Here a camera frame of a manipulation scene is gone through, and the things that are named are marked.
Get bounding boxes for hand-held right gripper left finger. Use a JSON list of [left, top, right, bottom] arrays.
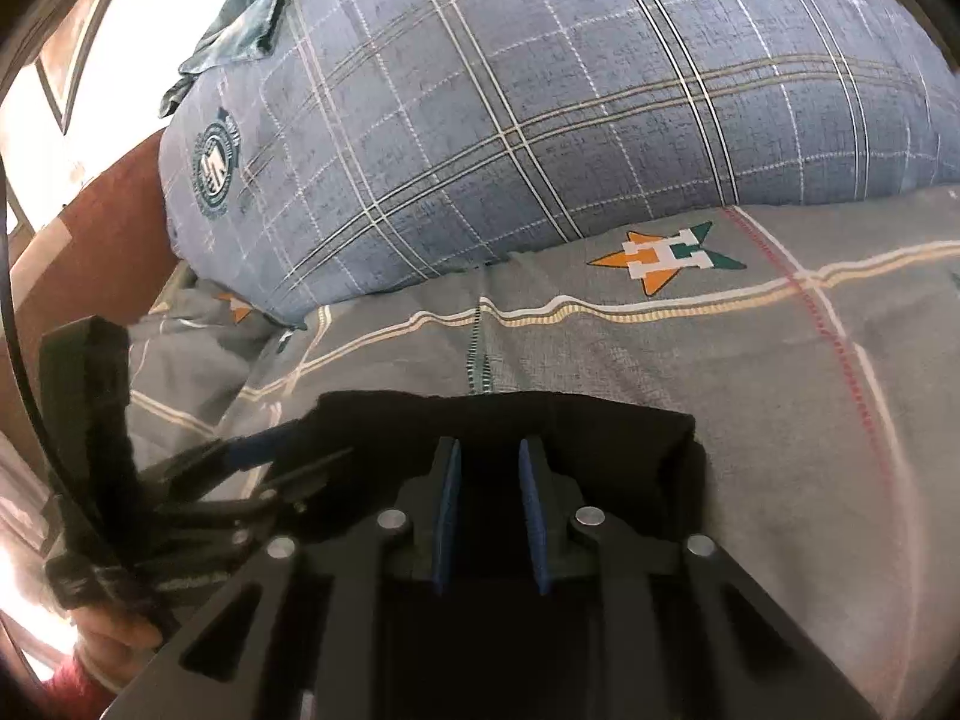
[[101, 435, 462, 720]]

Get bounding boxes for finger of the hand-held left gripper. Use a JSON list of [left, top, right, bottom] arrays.
[[139, 420, 320, 500], [154, 446, 353, 548]]

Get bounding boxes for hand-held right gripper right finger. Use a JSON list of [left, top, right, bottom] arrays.
[[519, 435, 882, 720]]

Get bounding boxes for black pants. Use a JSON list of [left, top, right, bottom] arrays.
[[266, 390, 707, 720]]

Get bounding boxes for person's left hand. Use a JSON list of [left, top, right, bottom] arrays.
[[73, 598, 164, 692]]

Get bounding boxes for brown headboard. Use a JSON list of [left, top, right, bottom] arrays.
[[0, 124, 190, 432]]

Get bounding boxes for grey printed bed sheet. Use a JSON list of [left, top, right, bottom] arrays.
[[124, 184, 960, 720]]

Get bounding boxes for blue plaid pillow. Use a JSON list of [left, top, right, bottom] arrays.
[[157, 0, 960, 331]]

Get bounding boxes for dark frame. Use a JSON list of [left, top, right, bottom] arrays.
[[34, 0, 125, 137]]

